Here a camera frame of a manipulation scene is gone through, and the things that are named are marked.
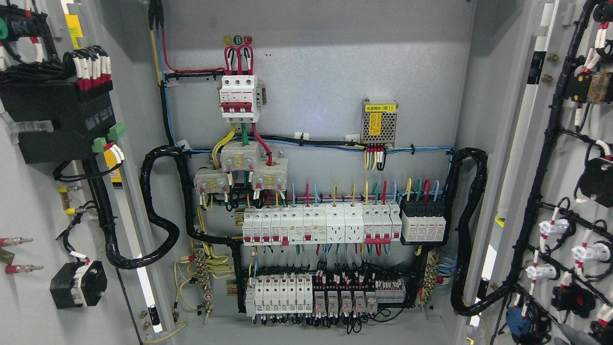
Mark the black white surge protector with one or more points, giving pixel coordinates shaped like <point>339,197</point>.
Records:
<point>423,222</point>

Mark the red white main breaker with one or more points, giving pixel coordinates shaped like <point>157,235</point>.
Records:
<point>241,98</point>

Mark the lower relay terminal row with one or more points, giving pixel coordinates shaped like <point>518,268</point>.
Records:
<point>347,294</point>

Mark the metal mesh power supply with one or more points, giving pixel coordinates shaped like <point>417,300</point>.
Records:
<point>379,120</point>

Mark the brass ground terminal bar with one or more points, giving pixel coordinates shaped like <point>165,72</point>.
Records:
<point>200,266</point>

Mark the grey cabinet door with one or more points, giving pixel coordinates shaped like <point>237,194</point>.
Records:
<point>136,304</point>
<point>533,241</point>

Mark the grey current transformer group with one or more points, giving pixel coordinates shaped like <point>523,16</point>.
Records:
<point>243,164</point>

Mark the white breaker and socket row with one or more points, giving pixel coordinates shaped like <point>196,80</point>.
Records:
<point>342,223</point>

